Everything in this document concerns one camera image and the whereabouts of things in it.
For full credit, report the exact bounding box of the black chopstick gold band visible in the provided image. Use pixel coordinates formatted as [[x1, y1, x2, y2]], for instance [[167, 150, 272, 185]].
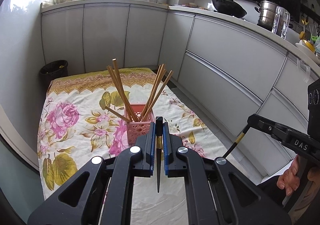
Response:
[[156, 117, 163, 193]]

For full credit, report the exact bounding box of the wooden chopstick in holder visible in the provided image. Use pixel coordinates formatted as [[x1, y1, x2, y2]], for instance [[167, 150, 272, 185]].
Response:
[[105, 106, 131, 123]]

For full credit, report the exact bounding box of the pink perforated utensil holder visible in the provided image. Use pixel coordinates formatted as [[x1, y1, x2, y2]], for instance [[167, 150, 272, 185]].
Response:
[[124, 104, 155, 145]]

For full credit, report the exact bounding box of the steel stock pot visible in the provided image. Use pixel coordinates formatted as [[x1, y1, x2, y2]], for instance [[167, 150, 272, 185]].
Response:
[[254, 0, 278, 31]]

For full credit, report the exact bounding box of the black wok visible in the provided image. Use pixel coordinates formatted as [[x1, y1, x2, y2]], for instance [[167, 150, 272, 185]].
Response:
[[212, 0, 247, 18]]

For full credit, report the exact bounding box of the wooden chopstick pile piece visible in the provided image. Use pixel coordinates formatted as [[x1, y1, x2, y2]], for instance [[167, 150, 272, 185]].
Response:
[[139, 64, 165, 121]]

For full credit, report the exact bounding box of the black trash bin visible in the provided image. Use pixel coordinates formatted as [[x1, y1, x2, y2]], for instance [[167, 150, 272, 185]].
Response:
[[39, 60, 68, 89]]

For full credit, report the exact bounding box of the light wooden chopstick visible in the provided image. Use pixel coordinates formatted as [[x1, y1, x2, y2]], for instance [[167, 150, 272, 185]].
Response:
[[112, 58, 138, 122]]

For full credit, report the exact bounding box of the person's right hand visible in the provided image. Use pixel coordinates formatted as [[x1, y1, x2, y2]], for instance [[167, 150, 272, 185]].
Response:
[[277, 155, 320, 196]]

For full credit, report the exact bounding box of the glass pitcher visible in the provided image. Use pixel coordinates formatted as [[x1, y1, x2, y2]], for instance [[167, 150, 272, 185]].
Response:
[[272, 6, 291, 39]]

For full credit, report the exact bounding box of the floral tablecloth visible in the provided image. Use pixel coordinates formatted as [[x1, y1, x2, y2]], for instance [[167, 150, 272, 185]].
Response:
[[36, 67, 246, 225]]

